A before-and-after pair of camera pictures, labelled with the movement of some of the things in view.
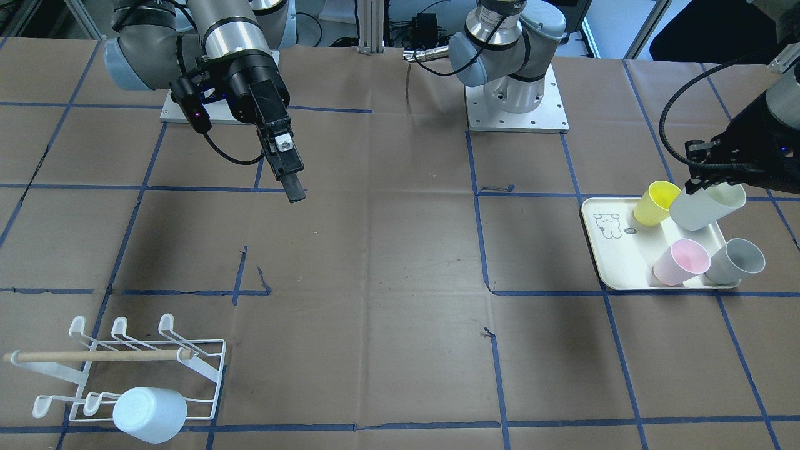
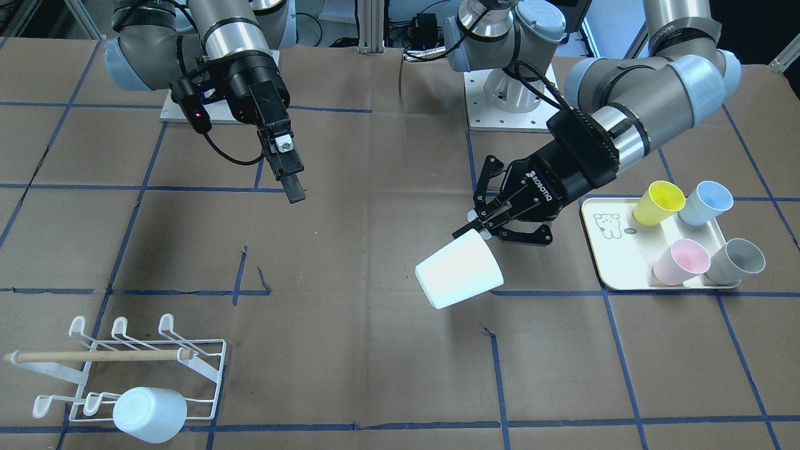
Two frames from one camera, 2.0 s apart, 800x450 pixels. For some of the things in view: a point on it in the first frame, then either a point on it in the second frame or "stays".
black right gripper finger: [293, 187] stays
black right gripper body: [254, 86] stays
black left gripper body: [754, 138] -> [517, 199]
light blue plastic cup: [152, 414] stays
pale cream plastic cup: [697, 210] -> [466, 268]
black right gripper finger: [284, 156] stays
